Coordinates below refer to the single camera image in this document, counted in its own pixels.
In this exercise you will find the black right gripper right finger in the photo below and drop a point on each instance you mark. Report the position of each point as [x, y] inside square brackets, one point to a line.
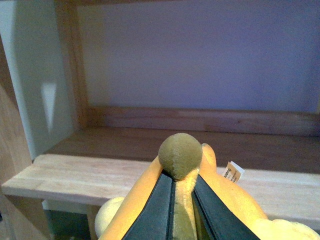
[213, 219]

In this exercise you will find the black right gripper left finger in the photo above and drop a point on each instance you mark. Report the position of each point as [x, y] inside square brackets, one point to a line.
[155, 221]

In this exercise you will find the orange plush toy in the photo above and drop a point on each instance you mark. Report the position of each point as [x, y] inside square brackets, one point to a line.
[183, 158]

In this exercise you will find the plush toy paper tag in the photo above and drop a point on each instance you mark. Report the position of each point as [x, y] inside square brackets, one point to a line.
[233, 172]

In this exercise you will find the light wooden shelf unit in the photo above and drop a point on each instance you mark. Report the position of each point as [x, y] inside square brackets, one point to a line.
[113, 145]

